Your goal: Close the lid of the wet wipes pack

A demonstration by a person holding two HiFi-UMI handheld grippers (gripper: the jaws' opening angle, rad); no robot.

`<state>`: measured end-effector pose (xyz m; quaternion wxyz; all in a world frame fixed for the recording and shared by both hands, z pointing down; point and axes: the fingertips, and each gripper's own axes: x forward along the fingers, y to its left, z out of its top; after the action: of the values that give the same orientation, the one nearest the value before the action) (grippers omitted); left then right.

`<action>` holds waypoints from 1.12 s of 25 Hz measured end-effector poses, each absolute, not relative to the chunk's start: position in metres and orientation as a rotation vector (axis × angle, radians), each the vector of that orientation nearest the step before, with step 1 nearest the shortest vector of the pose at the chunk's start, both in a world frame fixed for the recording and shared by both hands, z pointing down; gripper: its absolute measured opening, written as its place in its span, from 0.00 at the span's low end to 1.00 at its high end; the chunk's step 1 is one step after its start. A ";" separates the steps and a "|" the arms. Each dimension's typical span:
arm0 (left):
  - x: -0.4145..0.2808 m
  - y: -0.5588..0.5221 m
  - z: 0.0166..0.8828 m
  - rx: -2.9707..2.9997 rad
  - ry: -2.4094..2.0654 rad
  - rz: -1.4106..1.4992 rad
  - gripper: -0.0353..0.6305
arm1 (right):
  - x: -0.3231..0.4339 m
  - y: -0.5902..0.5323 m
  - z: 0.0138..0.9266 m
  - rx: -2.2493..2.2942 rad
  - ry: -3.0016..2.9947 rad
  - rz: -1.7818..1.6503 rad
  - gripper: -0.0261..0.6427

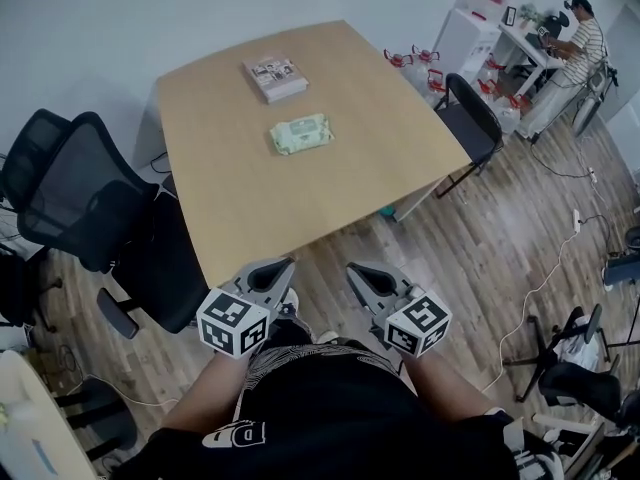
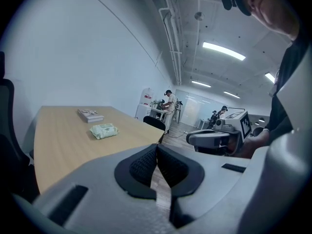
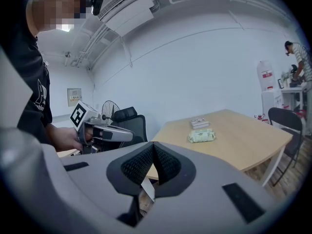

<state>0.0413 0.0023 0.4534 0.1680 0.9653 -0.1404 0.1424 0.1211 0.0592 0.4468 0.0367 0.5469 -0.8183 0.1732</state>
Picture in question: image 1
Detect black folding chair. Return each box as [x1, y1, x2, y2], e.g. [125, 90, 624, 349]
[433, 72, 504, 199]

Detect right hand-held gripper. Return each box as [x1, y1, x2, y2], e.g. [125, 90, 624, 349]
[346, 261, 454, 358]

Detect person's left forearm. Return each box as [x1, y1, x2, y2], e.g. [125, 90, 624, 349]
[162, 350, 251, 432]

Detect black round stool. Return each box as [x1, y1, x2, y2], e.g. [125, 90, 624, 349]
[54, 377, 139, 462]

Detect black padded armchair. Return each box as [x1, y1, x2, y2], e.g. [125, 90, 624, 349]
[0, 242, 61, 329]

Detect cluster of red-handled water jugs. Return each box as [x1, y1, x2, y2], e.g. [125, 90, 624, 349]
[382, 42, 534, 137]

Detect person's patterned shorts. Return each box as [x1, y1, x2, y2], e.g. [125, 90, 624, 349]
[234, 340, 419, 419]

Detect person's black t-shirt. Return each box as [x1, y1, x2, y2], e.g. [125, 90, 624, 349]
[107, 352, 566, 480]

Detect long white floor cable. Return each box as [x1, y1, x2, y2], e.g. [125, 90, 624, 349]
[480, 227, 577, 394]

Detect pink picture cover book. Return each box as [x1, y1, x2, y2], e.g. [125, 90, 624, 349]
[242, 57, 307, 97]

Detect thick pale book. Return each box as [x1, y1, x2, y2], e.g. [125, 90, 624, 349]
[262, 80, 310, 105]

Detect black high-back swivel chair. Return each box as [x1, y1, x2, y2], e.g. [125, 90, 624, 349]
[542, 10, 571, 39]

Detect white water dispenser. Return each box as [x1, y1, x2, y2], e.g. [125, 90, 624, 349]
[439, 7, 501, 87]

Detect white desk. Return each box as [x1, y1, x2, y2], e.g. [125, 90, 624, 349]
[497, 22, 566, 104]

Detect white table leg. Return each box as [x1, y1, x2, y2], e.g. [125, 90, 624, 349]
[394, 177, 437, 223]

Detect round white table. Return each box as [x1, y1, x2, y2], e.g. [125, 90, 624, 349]
[0, 350, 96, 480]

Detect person's left shoe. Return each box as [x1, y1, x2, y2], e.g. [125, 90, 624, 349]
[280, 287, 301, 322]

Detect person's right forearm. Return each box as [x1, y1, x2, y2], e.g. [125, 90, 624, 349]
[399, 355, 494, 424]

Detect black office chair white cloth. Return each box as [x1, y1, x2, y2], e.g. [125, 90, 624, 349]
[502, 305, 626, 419]

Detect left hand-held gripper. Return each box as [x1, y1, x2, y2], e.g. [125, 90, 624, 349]
[196, 256, 296, 358]

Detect small potted plant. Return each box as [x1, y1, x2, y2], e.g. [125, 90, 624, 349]
[517, 2, 545, 32]

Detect black mesh office chair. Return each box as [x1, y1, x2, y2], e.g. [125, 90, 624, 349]
[2, 108, 201, 339]

